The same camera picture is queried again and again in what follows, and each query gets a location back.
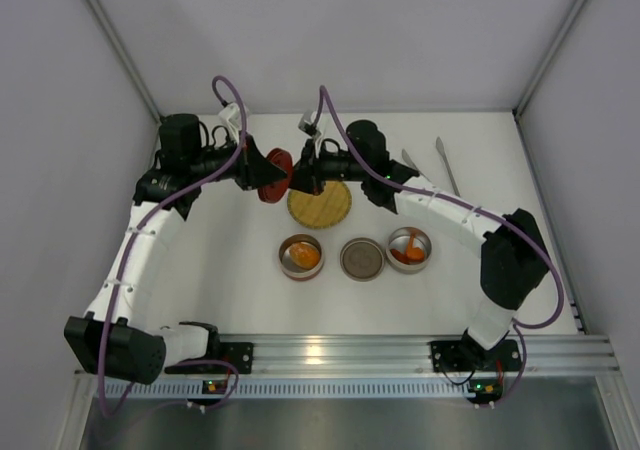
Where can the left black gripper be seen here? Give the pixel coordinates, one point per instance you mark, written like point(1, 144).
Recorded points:
point(247, 165)

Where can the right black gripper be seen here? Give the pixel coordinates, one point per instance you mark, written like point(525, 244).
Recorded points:
point(310, 168)

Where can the red round lid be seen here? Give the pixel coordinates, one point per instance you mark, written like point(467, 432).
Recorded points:
point(274, 191)

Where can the orange bun food piece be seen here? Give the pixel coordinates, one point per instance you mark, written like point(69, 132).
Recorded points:
point(304, 255)

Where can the orange fried food piece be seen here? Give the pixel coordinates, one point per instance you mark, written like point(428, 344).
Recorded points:
point(400, 256)

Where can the metal tongs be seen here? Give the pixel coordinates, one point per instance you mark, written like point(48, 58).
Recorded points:
point(441, 149)

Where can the orange carrot food piece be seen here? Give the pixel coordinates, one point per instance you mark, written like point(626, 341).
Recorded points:
point(413, 253)

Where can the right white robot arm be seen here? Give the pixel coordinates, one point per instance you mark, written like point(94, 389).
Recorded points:
point(512, 254)

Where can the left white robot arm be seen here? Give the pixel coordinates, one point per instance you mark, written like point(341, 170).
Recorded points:
point(112, 338)

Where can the woven bamboo plate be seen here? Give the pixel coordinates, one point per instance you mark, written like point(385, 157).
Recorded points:
point(322, 211)

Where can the red-banded metal tin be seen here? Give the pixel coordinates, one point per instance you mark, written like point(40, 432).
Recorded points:
point(286, 265)

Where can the brown round lid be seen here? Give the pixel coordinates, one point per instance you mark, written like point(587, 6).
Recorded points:
point(362, 259)

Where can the beige-banded metal tin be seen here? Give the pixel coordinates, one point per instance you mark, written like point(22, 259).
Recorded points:
point(398, 239)

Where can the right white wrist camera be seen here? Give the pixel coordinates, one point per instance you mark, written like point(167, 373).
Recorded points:
point(313, 125)

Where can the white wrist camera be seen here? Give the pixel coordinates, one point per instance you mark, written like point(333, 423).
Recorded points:
point(233, 117)
point(313, 125)

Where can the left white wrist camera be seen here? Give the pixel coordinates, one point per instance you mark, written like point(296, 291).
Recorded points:
point(233, 117)

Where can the left black base bracket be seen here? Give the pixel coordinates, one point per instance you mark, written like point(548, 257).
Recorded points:
point(237, 354)

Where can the black base bracket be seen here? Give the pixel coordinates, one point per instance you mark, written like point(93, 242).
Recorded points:
point(447, 355)
point(237, 354)

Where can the aluminium mounting rail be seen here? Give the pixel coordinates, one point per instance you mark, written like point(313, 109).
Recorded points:
point(281, 356)

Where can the slotted cable duct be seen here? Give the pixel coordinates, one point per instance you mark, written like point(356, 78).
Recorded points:
point(287, 388)

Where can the right black base bracket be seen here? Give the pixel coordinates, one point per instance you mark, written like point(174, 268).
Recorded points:
point(447, 355)

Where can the left aluminium frame post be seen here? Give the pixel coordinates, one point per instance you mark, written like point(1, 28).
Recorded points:
point(118, 47)

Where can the aluminium frame post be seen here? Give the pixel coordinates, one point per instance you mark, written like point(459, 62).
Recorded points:
point(567, 23)
point(118, 47)

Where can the right aluminium frame post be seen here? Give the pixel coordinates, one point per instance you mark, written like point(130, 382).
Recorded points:
point(567, 23)

